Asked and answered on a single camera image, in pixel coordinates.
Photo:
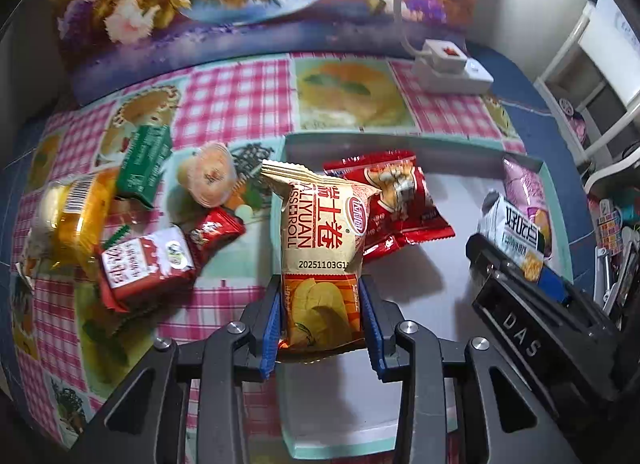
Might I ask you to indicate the red and white snack packet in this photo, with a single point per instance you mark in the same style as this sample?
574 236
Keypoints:
145 264

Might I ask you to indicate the yellow clear-wrapped cake packet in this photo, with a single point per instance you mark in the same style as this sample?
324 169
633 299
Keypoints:
82 219

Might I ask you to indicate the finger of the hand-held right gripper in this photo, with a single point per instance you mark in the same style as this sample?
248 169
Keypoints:
487 259
556 285

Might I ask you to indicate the green snack packet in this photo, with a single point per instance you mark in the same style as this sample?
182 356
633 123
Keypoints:
145 164

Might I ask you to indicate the beige egg roll packet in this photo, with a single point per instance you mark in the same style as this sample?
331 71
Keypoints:
320 234

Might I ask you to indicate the white shelf frame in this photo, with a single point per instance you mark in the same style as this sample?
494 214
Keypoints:
575 59

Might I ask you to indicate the cluttered colourful small items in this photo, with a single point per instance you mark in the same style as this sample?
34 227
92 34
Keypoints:
612 229

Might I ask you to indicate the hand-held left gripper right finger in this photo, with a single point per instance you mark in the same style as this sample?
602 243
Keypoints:
372 326

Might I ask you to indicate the floral wall poster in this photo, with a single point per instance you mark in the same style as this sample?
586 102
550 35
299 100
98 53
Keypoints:
200 44

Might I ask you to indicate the large red snack packet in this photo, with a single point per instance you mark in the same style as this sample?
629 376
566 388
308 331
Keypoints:
400 204

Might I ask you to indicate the small red candy packet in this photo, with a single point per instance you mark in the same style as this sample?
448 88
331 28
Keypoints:
215 231

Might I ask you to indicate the round clear-wrapped bun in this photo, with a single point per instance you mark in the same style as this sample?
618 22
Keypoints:
210 174

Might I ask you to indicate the white tray with teal rim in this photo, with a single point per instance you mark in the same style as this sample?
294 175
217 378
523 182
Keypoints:
440 284

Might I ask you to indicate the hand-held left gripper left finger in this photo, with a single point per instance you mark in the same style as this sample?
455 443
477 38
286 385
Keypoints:
272 325

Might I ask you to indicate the white chip packet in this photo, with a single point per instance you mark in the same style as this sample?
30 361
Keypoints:
520 234

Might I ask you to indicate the pink snack packet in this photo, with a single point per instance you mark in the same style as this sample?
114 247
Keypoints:
520 184

